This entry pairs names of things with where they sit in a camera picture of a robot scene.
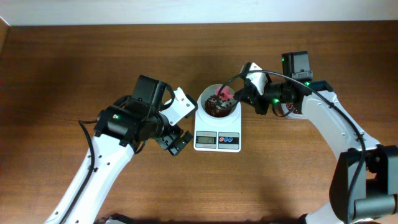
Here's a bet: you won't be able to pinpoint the pink measuring scoop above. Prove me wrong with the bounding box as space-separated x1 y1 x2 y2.
215 86 233 101

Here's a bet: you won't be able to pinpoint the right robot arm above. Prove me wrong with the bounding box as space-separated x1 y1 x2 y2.
234 51 397 224

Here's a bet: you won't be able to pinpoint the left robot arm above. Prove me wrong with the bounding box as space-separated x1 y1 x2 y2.
46 75 198 223

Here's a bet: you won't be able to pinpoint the white digital kitchen scale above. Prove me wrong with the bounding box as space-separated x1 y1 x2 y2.
193 97 242 152

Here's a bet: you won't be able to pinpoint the beans in white bowl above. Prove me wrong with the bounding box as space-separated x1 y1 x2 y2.
205 95 232 118

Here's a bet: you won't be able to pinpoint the white round bowl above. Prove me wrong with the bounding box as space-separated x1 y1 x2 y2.
198 84 238 118

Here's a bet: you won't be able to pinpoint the red adzuki beans pile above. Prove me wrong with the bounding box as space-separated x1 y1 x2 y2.
285 103 299 114

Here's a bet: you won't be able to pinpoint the clear plastic bean container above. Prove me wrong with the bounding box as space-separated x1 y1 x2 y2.
281 103 306 119

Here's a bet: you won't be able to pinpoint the left black cable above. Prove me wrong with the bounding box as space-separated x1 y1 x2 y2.
58 119 98 224

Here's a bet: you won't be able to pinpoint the black cable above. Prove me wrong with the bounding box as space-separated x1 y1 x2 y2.
219 70 366 224
58 119 98 224

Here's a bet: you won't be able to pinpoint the right black cable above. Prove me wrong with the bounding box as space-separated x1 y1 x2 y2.
219 70 366 224

